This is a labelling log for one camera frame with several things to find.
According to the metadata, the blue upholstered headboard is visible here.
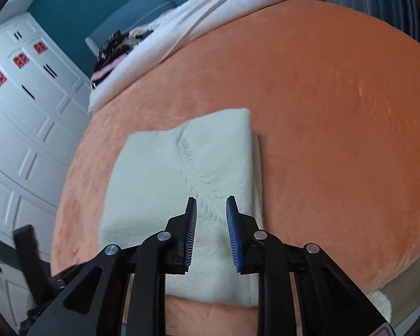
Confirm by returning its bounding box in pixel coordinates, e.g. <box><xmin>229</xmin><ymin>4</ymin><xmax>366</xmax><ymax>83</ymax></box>
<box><xmin>85</xmin><ymin>0</ymin><xmax>266</xmax><ymax>57</ymax></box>

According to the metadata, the orange plush blanket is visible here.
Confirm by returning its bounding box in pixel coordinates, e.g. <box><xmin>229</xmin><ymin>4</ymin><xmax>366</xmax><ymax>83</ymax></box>
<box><xmin>50</xmin><ymin>0</ymin><xmax>420</xmax><ymax>336</ymax></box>

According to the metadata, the pile of dark clothes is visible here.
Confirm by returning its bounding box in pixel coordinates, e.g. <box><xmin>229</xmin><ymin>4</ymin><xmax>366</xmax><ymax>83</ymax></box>
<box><xmin>90</xmin><ymin>28</ymin><xmax>156</xmax><ymax>90</ymax></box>

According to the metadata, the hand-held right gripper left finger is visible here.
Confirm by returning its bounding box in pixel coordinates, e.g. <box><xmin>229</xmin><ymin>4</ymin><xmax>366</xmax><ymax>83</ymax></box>
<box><xmin>19</xmin><ymin>197</ymin><xmax>198</xmax><ymax>336</ymax></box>

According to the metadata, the pale pink duvet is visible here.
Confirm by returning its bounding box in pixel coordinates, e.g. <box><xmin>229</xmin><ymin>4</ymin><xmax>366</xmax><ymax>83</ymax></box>
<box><xmin>88</xmin><ymin>0</ymin><xmax>310</xmax><ymax>114</ymax></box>

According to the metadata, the blue-grey curtain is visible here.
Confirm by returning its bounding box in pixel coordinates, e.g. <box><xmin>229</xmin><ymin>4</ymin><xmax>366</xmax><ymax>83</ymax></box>
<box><xmin>289</xmin><ymin>0</ymin><xmax>420</xmax><ymax>55</ymax></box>

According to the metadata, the white fluffy rug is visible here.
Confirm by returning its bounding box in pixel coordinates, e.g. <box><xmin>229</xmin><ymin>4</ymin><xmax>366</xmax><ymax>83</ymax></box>
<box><xmin>366</xmin><ymin>289</ymin><xmax>393</xmax><ymax>324</ymax></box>

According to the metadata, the cream knit cardigan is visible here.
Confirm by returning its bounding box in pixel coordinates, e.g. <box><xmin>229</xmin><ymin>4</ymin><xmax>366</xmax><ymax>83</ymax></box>
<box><xmin>98</xmin><ymin>108</ymin><xmax>264</xmax><ymax>307</ymax></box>

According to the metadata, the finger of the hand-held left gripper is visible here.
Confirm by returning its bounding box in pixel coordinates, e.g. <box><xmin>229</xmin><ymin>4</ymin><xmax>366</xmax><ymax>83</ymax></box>
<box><xmin>13</xmin><ymin>225</ymin><xmax>46</xmax><ymax>284</ymax></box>

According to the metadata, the white wardrobe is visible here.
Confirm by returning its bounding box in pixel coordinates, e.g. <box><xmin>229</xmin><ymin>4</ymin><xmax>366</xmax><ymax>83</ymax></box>
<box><xmin>0</xmin><ymin>10</ymin><xmax>92</xmax><ymax>326</ymax></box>

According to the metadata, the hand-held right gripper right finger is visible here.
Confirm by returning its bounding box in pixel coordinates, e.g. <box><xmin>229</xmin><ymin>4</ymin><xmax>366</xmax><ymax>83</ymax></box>
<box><xmin>226</xmin><ymin>196</ymin><xmax>396</xmax><ymax>336</ymax></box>

